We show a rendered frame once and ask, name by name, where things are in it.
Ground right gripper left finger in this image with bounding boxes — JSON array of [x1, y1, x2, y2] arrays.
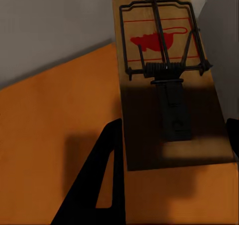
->
[[51, 118, 126, 225]]

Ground mousetrap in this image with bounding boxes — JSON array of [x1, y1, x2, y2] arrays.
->
[[113, 0, 236, 172]]

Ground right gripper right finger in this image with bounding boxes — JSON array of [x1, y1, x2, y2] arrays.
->
[[225, 118, 239, 157]]

